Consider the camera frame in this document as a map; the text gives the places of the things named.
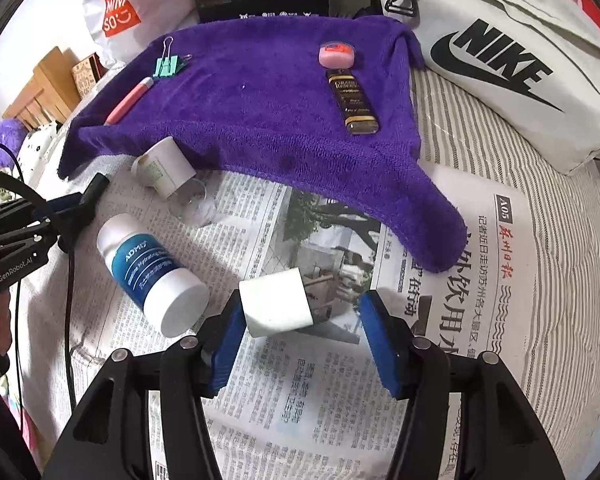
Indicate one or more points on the pale grey waist bag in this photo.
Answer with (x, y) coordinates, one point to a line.
(505, 5)

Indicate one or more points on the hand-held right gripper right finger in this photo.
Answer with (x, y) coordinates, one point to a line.
(382, 345)

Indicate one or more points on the pink pen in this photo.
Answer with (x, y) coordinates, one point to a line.
(127, 102)

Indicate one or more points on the newspaper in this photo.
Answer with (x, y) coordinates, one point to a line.
(305, 385)

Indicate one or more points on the blue and white bottle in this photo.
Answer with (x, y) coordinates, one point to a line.
(145, 270)

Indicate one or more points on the green binder clip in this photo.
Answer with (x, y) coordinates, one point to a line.
(166, 67)

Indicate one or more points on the purple fluffy toy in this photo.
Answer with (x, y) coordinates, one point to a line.
(7, 132)

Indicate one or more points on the purple towel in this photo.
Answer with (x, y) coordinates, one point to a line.
(260, 110)

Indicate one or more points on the clear plastic cap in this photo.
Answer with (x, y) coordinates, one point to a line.
(192, 207)

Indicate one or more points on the small white jar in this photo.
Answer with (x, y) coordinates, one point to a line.
(165, 165)

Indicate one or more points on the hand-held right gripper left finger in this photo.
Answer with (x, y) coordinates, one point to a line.
(225, 355)

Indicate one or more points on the pink round case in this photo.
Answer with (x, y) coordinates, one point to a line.
(336, 57)

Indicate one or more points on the patterned notebook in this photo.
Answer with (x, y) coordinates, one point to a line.
(87, 75)

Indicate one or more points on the white cube charger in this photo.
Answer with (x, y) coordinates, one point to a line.
(275, 302)

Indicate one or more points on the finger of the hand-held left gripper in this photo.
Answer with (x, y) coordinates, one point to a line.
(65, 204)
(94, 187)

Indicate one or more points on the white black-dotted cloth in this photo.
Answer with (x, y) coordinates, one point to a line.
(37, 145)

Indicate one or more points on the black and gold bottle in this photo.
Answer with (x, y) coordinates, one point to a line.
(352, 102)

